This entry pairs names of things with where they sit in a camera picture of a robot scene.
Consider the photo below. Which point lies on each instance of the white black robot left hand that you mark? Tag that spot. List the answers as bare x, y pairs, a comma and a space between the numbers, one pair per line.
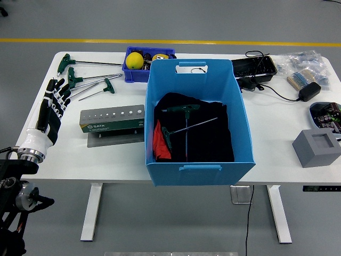
37, 138

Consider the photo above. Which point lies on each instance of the green grey hex key stand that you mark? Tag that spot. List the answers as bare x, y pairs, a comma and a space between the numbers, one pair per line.
120, 125

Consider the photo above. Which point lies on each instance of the large light blue folding box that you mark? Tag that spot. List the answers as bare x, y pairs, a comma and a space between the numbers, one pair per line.
165, 176

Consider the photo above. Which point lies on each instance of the white table leg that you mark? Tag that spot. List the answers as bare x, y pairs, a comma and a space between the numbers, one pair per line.
279, 213
92, 213

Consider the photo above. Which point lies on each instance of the small dark blue bin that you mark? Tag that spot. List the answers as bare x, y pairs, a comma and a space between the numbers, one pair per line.
137, 77

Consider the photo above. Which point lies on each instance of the red cloth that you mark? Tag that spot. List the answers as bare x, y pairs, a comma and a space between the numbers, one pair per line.
160, 144

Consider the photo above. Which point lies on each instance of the yellow ball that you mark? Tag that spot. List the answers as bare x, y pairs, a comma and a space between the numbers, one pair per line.
134, 60

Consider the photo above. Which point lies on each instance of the black chair base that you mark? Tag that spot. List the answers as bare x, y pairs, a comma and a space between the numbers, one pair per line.
3, 11

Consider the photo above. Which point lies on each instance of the dark brown small part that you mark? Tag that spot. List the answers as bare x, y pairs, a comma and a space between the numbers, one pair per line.
147, 60

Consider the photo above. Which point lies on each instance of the yellow tape measure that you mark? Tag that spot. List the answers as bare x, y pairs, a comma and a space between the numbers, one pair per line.
160, 56

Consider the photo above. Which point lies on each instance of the black cloth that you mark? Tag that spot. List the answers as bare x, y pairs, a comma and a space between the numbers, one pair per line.
207, 138

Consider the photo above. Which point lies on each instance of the metal floor socket plate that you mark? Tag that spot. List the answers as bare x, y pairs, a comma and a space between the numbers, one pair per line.
239, 194

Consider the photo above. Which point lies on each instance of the black device under tray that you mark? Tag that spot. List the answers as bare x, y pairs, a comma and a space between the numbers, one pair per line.
249, 84

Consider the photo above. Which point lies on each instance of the black plastic tray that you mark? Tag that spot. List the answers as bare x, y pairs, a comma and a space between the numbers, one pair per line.
253, 68

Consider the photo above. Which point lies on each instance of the taped resistor strip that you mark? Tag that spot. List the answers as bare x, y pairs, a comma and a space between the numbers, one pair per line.
298, 78

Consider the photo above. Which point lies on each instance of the black power adapter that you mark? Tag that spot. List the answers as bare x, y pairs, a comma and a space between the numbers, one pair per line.
309, 91

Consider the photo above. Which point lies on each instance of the grey foam block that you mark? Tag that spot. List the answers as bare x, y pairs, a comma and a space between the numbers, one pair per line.
314, 154

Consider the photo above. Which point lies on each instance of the clear bags of resistors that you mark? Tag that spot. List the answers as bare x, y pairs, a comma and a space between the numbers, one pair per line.
306, 61

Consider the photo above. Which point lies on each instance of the black table control panel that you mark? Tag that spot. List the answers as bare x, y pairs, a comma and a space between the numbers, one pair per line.
322, 188

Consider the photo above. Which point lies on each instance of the dark electronic components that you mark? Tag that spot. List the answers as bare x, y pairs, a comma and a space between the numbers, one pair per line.
327, 117

